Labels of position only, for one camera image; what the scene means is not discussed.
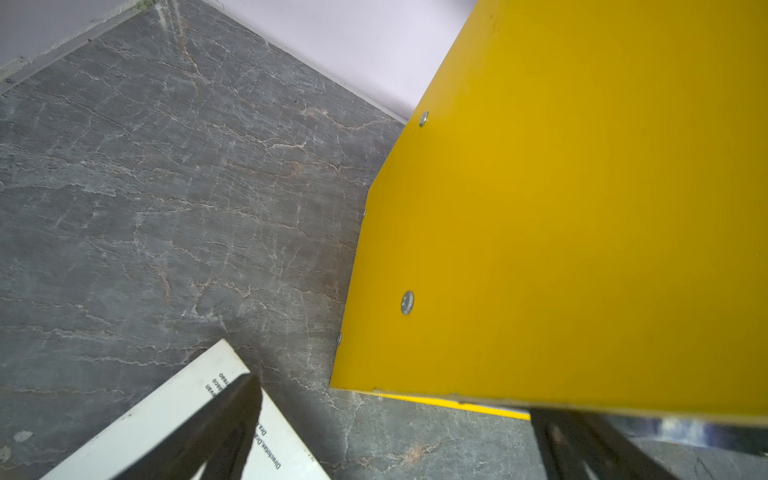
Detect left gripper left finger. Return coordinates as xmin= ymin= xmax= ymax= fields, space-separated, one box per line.
xmin=117 ymin=373 xmax=263 ymax=479

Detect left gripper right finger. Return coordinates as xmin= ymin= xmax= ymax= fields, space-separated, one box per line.
xmin=529 ymin=408 xmax=674 ymax=479

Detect white book black lettering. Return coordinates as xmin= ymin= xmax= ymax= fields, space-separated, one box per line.
xmin=44 ymin=340 xmax=329 ymax=479

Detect dark book white characters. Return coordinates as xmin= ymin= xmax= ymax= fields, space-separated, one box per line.
xmin=604 ymin=415 xmax=767 ymax=457

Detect yellow shelf with coloured boards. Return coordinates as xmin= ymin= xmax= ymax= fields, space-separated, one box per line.
xmin=330 ymin=1 xmax=767 ymax=425

